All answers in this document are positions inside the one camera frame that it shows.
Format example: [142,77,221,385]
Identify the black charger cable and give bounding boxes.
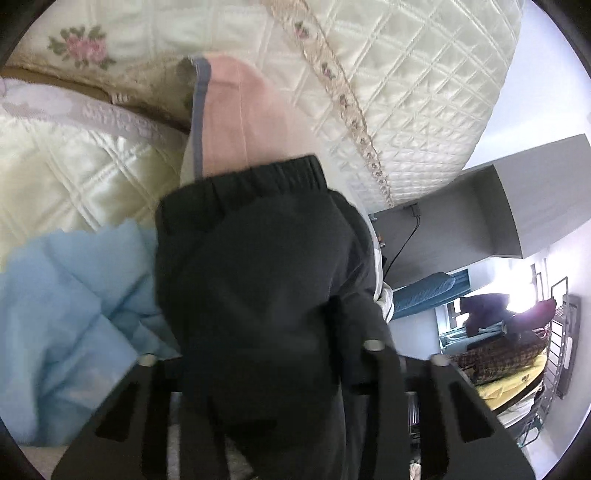
[383,215,422,278]

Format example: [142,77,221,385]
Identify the black garment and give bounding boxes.
[508,298,559,337]
[154,154,393,439]

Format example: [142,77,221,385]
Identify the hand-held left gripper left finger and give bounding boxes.
[51,354,185,480]

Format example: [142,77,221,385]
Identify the yellow fleece jacket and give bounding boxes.
[475,355,548,411]

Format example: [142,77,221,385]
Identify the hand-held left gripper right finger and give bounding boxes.
[344,340,537,480]

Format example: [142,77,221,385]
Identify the hanging clothes on rack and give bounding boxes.
[450,339,548,386]

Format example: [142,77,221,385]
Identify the cream quilted pillow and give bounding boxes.
[0,78,190,268]

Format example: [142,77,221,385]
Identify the light blue blanket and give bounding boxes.
[0,219,185,448]

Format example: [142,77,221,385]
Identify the grey wall cabinet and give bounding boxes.
[369,134,591,287]

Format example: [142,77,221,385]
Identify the cream quilted headboard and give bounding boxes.
[9,0,527,208]

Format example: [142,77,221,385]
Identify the black puffer jacket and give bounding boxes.
[459,293,513,337]

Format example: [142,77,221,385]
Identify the black hanging garment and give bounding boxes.
[508,298,559,337]

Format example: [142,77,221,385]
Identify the patchwork duvet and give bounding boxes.
[178,53,333,185]

